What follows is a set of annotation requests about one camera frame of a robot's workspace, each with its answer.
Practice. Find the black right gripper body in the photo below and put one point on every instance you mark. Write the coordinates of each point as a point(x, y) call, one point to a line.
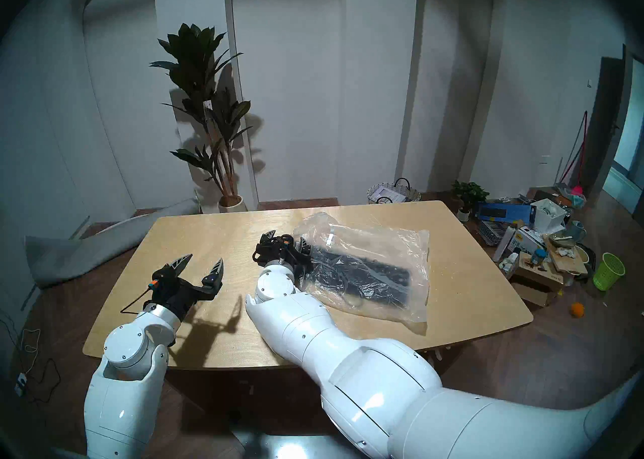
point(282, 254)

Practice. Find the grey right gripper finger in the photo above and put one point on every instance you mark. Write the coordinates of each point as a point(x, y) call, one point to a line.
point(268, 237)
point(304, 247)

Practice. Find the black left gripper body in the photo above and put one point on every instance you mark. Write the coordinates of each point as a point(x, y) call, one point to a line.
point(176, 298)

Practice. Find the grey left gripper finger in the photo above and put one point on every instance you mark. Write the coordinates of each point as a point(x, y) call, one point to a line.
point(166, 274)
point(214, 281)

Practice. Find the black keyboard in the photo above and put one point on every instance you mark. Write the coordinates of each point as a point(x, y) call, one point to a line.
point(372, 272)

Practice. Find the clear plastic wrapping bag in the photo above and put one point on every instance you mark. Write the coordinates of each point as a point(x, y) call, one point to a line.
point(382, 241)

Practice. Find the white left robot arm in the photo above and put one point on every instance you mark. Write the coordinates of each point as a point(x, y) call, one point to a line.
point(126, 392)

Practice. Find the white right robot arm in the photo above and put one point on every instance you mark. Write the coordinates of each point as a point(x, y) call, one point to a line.
point(377, 377)

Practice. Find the blue keyboard box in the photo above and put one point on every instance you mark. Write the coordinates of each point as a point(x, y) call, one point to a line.
point(503, 211)

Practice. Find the grey rolled mat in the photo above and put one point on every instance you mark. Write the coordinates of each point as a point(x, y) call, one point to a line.
point(75, 256)

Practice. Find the white printed paper sheet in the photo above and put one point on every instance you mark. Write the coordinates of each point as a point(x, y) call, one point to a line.
point(386, 193)

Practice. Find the small green potted plant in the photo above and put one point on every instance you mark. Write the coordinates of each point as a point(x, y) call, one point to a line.
point(470, 194)

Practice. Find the white power strip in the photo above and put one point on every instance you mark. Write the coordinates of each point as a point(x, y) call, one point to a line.
point(19, 385)

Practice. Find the metal dish rack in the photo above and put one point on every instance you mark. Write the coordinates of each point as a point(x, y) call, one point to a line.
point(490, 232)

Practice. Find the tall dark potted plant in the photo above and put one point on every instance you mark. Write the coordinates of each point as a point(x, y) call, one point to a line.
point(193, 60)

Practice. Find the white paper roll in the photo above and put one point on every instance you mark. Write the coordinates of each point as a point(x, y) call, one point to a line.
point(504, 244)

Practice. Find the white and yellow box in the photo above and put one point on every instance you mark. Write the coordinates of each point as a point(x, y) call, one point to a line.
point(526, 239)

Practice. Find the jar with blue lid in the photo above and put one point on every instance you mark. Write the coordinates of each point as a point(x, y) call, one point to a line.
point(538, 257)

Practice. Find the brown cardboard box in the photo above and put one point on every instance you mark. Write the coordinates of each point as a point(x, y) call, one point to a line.
point(536, 287)

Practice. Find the white open box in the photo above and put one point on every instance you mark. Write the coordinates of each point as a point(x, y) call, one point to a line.
point(546, 219)

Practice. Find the wooden cutting board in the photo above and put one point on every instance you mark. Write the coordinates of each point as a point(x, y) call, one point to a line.
point(571, 264)

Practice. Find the teal mug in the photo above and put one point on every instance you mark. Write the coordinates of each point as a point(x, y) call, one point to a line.
point(576, 231)

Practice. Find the orange ball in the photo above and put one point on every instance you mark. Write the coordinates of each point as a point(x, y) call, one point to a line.
point(577, 309)

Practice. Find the green plastic waste basket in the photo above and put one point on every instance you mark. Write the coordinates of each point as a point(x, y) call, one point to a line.
point(609, 272)

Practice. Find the dark brown door leaf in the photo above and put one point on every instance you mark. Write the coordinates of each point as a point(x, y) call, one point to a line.
point(606, 110)

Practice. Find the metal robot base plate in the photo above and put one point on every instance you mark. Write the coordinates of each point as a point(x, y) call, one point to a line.
point(282, 448)

